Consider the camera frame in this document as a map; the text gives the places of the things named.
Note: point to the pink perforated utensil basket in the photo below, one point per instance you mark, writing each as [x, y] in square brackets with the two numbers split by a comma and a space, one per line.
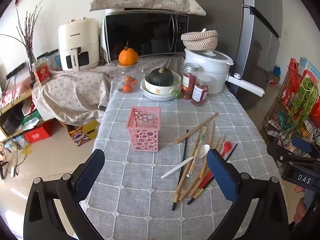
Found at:
[143, 135]

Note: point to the pile of wooden chopsticks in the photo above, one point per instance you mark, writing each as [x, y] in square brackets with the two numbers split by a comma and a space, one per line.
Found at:
[197, 128]

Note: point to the grey checked tablecloth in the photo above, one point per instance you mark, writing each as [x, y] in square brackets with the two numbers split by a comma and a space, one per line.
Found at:
[140, 175]

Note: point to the white plastic spoon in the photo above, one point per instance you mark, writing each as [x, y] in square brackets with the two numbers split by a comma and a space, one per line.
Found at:
[203, 150]

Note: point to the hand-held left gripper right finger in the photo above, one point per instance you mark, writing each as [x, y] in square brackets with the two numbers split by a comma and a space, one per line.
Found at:
[222, 177]

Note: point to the wooden coaster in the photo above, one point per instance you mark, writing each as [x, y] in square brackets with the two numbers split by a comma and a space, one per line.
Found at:
[127, 65]

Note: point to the black power strip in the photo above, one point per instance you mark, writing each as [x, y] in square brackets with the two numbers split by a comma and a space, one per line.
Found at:
[15, 71]

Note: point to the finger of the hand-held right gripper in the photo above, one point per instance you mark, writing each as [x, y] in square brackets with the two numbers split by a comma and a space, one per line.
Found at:
[302, 143]
[277, 152]

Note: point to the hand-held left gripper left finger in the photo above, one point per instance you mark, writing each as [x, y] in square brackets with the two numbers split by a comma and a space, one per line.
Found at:
[87, 177]

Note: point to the bunch of green beans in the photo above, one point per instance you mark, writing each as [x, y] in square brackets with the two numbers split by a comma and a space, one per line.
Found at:
[303, 100]

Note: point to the white electric pot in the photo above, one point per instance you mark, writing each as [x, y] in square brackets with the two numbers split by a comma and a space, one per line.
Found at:
[217, 77]

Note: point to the glass jar red contents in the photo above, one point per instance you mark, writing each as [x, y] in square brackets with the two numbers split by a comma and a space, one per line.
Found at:
[200, 92]
[189, 82]

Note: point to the red gift box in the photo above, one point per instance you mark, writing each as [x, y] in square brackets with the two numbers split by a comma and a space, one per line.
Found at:
[37, 135]

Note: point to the black floor stand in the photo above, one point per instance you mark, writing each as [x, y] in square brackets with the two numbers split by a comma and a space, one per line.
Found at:
[2, 170]

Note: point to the large orange citrus fruit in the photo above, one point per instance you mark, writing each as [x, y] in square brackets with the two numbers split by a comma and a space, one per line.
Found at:
[128, 55]

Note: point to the white plate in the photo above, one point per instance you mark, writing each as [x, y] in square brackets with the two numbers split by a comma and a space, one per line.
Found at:
[152, 97]

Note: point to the floral microwave cover cloth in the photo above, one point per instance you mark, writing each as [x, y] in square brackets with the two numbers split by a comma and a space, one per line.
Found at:
[150, 0]

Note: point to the red plastic spoon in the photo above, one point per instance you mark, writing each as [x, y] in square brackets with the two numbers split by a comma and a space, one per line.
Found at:
[227, 146]

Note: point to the red label jar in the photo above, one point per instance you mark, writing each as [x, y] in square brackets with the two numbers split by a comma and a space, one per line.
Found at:
[43, 73]

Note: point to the pink cloth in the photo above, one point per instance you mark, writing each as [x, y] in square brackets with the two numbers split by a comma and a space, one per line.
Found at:
[15, 87]

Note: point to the printed cardboard box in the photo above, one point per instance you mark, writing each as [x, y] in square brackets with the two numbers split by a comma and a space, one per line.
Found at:
[82, 132]

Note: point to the cream air fryer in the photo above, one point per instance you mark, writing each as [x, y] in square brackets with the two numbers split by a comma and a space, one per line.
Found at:
[77, 37]

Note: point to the green patterned bag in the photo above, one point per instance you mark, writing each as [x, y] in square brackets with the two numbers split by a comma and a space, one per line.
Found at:
[31, 118]

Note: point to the person's right hand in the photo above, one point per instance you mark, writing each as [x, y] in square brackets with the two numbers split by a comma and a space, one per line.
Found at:
[298, 207]

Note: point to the white pot lid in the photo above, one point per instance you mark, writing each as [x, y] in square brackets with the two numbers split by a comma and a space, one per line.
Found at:
[207, 55]

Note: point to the grey refrigerator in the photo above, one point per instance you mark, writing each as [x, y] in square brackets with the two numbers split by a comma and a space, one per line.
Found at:
[250, 55]

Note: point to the white power adapter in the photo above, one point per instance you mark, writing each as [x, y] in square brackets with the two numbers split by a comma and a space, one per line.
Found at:
[14, 171]

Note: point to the small orange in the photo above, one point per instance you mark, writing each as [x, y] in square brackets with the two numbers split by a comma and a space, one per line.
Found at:
[134, 81]
[128, 79]
[127, 88]

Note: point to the red plastic bag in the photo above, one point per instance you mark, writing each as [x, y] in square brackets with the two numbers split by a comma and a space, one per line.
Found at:
[291, 80]

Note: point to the dried branches in vase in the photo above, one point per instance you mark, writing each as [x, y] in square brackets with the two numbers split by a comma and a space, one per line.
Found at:
[30, 42]

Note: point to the clear container black lid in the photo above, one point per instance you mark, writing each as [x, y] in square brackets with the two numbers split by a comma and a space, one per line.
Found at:
[55, 61]

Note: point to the glass jar with tangerines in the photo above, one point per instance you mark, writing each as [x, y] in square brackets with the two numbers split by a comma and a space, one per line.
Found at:
[120, 77]

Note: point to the low wooden shelf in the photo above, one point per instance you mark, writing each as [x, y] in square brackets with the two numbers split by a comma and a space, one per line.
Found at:
[15, 102]

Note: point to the floral table cloth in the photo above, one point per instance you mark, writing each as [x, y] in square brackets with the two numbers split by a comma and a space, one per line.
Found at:
[75, 92]

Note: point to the dark green pumpkin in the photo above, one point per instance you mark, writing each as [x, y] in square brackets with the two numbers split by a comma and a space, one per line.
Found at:
[161, 77]

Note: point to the black microwave oven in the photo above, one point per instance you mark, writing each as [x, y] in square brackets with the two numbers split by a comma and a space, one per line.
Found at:
[140, 35]

